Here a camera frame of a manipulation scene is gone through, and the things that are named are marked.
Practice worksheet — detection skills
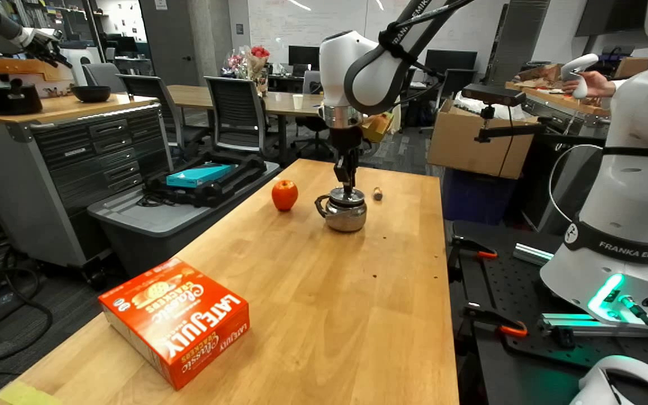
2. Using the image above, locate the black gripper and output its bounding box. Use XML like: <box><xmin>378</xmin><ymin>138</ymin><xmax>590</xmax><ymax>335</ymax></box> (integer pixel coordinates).
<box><xmin>327</xmin><ymin>126</ymin><xmax>361</xmax><ymax>197</ymax></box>

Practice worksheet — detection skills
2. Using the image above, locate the grey office chair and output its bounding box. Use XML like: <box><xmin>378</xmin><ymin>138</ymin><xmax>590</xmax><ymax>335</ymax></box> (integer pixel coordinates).
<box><xmin>206</xmin><ymin>76</ymin><xmax>268</xmax><ymax>153</ymax></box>

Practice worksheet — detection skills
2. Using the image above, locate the black bowl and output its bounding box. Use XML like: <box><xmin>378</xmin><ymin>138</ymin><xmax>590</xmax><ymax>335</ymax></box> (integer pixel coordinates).
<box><xmin>72</xmin><ymin>86</ymin><xmax>110</xmax><ymax>104</ymax></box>

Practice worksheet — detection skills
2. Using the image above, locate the teal case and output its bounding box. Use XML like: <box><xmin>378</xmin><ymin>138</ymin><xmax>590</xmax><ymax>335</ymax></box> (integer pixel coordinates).
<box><xmin>163</xmin><ymin>165</ymin><xmax>233</xmax><ymax>190</ymax></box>

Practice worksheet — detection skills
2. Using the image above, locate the red apple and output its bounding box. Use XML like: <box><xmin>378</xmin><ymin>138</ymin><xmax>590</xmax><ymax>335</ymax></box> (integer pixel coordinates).
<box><xmin>270</xmin><ymin>181</ymin><xmax>299</xmax><ymax>211</ymax></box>

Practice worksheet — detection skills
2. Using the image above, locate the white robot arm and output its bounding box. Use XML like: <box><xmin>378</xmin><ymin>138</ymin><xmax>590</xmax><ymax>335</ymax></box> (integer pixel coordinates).
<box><xmin>320</xmin><ymin>0</ymin><xmax>473</xmax><ymax>194</ymax></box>

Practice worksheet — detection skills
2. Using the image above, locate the grey drawer cabinet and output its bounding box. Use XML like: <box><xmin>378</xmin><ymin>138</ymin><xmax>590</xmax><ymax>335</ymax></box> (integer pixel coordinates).
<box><xmin>0</xmin><ymin>94</ymin><xmax>173</xmax><ymax>269</ymax></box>

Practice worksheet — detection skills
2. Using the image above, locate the orange cracker box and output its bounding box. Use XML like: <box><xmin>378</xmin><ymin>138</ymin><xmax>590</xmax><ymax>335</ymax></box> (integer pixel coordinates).
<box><xmin>99</xmin><ymin>259</ymin><xmax>249</xmax><ymax>389</ymax></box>

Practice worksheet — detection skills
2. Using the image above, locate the grey plastic bin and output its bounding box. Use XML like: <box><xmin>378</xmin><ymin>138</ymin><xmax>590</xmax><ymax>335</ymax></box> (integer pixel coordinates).
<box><xmin>87</xmin><ymin>155</ymin><xmax>278</xmax><ymax>272</ymax></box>

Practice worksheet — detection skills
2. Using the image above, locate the cardboard box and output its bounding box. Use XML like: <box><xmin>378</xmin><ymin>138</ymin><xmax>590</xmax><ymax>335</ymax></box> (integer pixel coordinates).
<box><xmin>428</xmin><ymin>104</ymin><xmax>534</xmax><ymax>181</ymax></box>

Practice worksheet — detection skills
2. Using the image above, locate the orange handled clamp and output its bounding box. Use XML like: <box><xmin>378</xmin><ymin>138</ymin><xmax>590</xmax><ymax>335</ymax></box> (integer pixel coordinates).
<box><xmin>451</xmin><ymin>234</ymin><xmax>498</xmax><ymax>262</ymax></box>

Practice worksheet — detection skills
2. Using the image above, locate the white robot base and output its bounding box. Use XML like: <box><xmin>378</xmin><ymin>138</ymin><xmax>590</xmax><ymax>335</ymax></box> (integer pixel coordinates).
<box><xmin>539</xmin><ymin>12</ymin><xmax>648</xmax><ymax>325</ymax></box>

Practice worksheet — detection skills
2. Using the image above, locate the steel kettle lid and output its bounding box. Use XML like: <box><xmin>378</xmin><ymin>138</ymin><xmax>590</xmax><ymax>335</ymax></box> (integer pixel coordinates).
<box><xmin>327</xmin><ymin>188</ymin><xmax>363</xmax><ymax>208</ymax></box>

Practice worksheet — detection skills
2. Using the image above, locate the stainless steel kettle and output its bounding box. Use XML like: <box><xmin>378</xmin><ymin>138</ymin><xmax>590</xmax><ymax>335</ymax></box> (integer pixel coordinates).
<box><xmin>314</xmin><ymin>191</ymin><xmax>366</xmax><ymax>234</ymax></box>

